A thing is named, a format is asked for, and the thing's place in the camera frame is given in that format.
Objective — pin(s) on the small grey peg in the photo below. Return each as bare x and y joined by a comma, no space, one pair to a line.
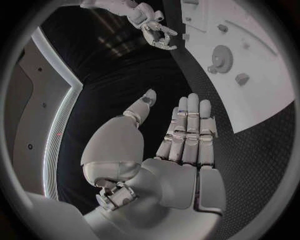
212,69

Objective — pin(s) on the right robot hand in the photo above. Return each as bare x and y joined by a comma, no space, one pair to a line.
152,34

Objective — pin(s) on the grey gear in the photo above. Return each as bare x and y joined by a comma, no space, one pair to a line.
222,58

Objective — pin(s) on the white task board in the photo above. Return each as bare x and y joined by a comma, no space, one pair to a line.
255,90

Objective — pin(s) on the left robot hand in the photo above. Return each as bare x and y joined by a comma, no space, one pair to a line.
168,183

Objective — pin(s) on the small grey plug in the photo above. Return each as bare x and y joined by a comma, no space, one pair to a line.
185,36

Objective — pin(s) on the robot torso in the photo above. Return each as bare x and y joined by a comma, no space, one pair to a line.
35,97

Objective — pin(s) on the grey block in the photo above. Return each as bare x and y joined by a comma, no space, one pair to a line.
242,79

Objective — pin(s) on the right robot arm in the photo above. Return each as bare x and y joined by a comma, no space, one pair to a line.
138,12

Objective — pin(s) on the grey round plug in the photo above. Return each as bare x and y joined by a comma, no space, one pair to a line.
222,28

